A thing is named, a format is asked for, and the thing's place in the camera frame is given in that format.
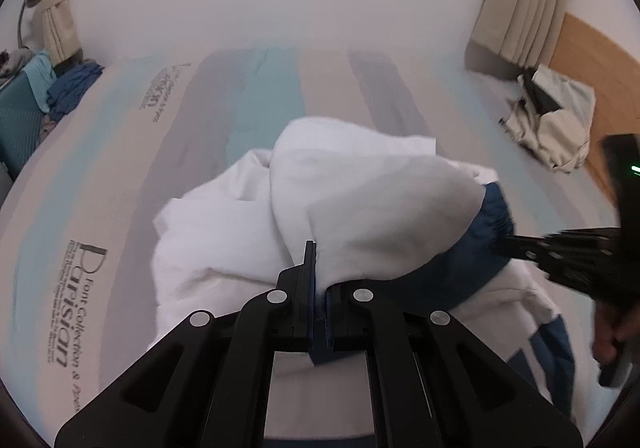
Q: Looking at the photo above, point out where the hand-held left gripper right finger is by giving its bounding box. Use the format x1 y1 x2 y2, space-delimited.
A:
324 281 584 448

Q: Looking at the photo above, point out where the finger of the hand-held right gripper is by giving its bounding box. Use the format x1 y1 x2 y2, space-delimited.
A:
500 229 622 290

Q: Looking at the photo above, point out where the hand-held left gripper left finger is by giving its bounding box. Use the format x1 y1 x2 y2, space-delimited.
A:
54 240 318 448

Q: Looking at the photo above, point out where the white and blue jacket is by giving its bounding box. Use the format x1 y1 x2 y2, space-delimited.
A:
150 115 576 421

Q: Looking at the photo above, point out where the beige clothes pile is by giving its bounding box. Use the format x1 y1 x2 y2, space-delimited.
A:
500 64 597 174

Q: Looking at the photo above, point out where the dark blue clothes pile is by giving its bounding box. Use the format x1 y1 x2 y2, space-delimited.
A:
47 60 106 122

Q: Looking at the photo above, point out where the grey clothes pile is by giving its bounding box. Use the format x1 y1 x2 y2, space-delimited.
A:
0 47 34 79

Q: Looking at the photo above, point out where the person's right hand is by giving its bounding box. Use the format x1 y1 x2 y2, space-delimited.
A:
592 300 627 366

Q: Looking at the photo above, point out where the wooden headboard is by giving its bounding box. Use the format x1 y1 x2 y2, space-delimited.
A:
547 12 640 234

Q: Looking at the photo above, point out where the black cloth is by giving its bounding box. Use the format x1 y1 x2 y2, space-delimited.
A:
521 69 560 115

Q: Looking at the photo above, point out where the striped mattress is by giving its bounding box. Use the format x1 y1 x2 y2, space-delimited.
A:
0 45 623 448

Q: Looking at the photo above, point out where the teal suitcase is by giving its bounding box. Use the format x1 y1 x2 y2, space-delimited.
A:
0 72 46 170

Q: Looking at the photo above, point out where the light teal cloth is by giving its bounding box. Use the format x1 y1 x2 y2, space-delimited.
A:
22 51 57 112

